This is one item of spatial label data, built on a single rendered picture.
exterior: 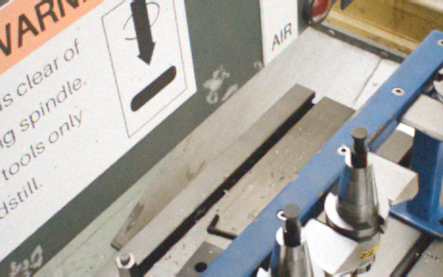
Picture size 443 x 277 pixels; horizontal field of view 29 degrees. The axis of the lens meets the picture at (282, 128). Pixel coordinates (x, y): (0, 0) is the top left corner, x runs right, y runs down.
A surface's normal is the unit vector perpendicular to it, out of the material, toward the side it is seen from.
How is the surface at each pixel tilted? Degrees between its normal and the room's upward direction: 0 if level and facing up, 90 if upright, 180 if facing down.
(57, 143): 90
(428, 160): 90
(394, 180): 0
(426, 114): 0
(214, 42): 90
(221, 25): 90
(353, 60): 25
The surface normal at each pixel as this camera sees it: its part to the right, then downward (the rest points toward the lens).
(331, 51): -0.28, -0.40
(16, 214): 0.80, 0.40
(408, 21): -0.59, 0.58
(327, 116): -0.04, -0.71
